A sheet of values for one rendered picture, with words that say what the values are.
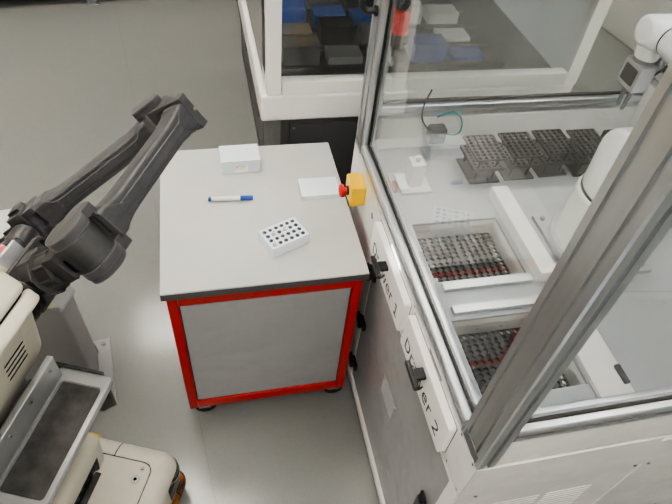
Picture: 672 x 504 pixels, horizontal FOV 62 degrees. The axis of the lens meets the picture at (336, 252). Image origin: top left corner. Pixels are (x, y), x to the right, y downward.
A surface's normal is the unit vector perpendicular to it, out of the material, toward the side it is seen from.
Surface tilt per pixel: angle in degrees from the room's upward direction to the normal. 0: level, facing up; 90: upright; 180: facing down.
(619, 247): 90
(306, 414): 0
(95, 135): 0
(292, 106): 90
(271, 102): 90
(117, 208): 54
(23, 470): 0
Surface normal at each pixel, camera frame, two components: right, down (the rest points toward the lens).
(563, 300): -0.98, 0.09
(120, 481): 0.08, -0.67
